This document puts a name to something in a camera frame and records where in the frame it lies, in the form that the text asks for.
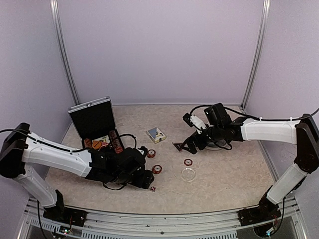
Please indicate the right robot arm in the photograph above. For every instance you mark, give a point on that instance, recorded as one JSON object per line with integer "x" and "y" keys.
{"x": 291, "y": 145}

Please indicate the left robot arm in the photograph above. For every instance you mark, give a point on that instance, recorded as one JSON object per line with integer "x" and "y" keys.
{"x": 22, "y": 148}

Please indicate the blue playing card deck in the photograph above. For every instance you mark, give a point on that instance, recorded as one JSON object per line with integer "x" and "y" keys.
{"x": 156, "y": 135}

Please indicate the aluminium corner post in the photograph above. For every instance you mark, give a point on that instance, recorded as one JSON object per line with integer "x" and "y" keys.
{"x": 63, "y": 52}
{"x": 257, "y": 54}

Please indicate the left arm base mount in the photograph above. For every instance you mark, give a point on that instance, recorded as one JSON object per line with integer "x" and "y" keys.
{"x": 70, "y": 216}

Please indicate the right aluminium corner post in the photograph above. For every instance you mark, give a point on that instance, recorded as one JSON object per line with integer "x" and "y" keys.
{"x": 257, "y": 54}

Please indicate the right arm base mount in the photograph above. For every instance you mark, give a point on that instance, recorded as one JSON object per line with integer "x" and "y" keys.
{"x": 254, "y": 215}

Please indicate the chip row right in case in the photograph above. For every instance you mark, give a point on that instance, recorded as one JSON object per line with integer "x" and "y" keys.
{"x": 116, "y": 144}

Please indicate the orange round button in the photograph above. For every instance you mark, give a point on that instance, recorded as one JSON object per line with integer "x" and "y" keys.
{"x": 96, "y": 144}

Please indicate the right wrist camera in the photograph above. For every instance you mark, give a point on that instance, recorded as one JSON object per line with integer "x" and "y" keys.
{"x": 194, "y": 121}

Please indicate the chip row left in case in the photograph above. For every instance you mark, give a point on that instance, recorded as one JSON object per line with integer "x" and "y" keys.
{"x": 87, "y": 143}

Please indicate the single red chip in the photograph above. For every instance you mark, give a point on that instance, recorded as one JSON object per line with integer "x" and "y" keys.
{"x": 188, "y": 162}

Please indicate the aluminium poker case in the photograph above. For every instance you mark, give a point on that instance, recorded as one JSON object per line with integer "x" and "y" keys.
{"x": 94, "y": 119}

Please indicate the triangular all-in button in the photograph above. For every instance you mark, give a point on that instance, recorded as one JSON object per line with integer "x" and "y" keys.
{"x": 178, "y": 145}

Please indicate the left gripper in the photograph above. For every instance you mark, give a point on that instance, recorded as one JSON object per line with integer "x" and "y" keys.
{"x": 144, "y": 181}

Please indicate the left aluminium corner post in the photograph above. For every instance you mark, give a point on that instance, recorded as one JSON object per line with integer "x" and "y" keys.
{"x": 63, "y": 52}

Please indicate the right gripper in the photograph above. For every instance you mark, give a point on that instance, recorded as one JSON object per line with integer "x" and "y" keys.
{"x": 190, "y": 141}

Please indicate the chip row in case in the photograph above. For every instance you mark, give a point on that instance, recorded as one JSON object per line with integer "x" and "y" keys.
{"x": 116, "y": 144}
{"x": 87, "y": 143}

